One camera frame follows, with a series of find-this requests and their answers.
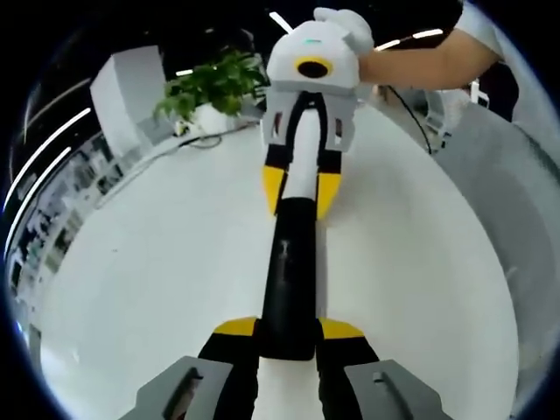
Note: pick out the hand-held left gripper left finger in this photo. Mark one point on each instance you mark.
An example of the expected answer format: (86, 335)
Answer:
(227, 350)

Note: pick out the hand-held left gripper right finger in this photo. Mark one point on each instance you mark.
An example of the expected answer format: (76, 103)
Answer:
(345, 350)

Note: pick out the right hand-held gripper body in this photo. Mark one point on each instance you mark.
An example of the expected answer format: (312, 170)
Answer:
(284, 57)

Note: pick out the black remote control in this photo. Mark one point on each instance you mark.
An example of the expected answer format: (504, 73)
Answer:
(295, 284)

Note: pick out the ceiling light strip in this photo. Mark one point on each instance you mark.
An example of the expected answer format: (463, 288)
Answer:
(409, 38)
(184, 72)
(281, 22)
(48, 149)
(37, 197)

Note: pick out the green potted plant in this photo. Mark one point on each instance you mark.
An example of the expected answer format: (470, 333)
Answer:
(214, 85)

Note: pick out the white square pillar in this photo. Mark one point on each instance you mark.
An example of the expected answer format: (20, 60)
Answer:
(127, 96)

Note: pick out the grey mesh chair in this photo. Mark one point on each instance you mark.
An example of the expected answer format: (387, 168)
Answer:
(503, 197)

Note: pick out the black object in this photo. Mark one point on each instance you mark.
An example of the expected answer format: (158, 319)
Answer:
(499, 92)

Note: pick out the white cabinet row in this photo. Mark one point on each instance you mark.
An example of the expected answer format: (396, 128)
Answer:
(57, 219)

